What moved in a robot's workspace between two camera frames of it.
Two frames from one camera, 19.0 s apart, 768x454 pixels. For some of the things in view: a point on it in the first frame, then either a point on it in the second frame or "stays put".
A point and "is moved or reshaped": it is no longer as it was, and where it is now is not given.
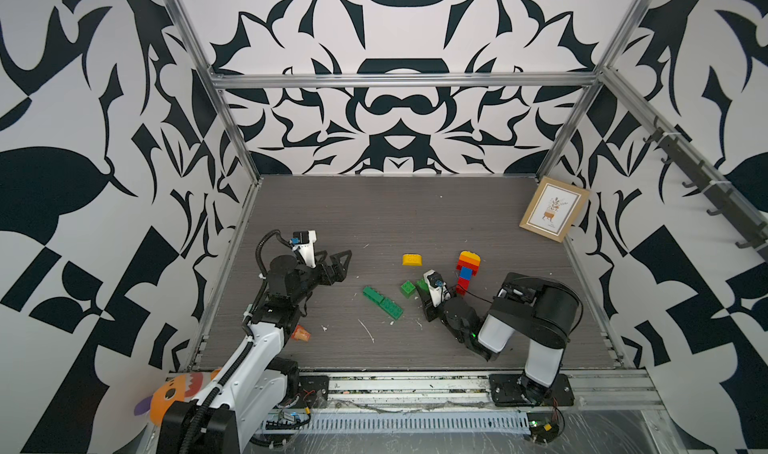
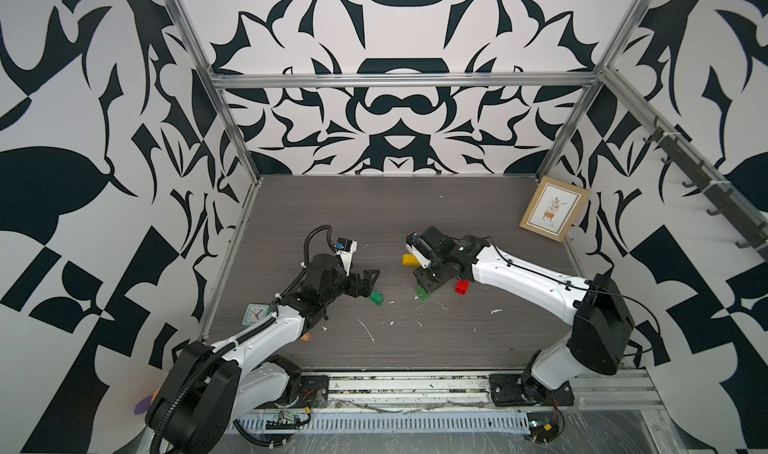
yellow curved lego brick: (412, 260) stays put
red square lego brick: (462, 285) stays put
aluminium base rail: (470, 389) stays put
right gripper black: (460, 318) -> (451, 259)
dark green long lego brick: (373, 294) stays put
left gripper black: (336, 272) -> (365, 283)
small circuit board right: (543, 426) stays put
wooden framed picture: (553, 208) stays put
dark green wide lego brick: (391, 307) is moved or reshaped
